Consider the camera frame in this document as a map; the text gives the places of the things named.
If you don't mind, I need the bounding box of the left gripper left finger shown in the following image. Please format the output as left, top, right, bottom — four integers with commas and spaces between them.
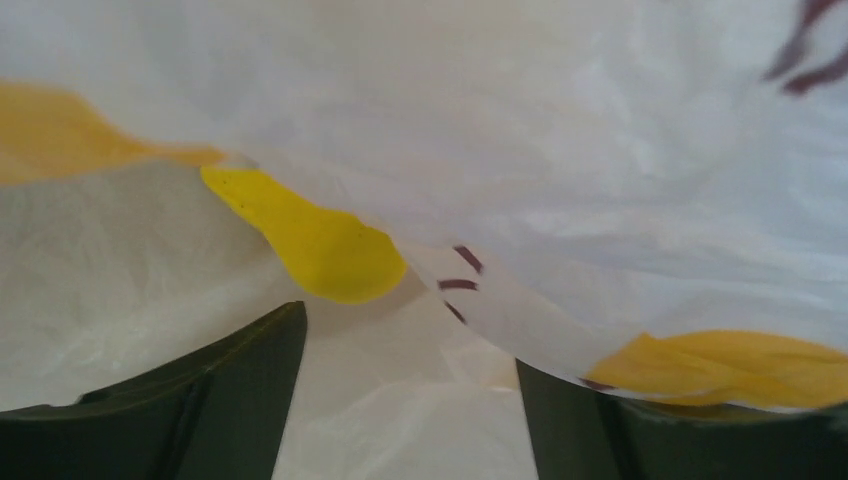
1, 302, 308, 479

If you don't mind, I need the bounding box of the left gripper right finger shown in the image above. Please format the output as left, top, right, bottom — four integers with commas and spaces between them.
516, 362, 847, 480

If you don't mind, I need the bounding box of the yellow fake fruit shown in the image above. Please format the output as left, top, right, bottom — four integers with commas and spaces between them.
201, 166, 407, 305

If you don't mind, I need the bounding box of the orange translucent plastic bag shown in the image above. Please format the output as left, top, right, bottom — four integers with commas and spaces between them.
0, 0, 848, 480

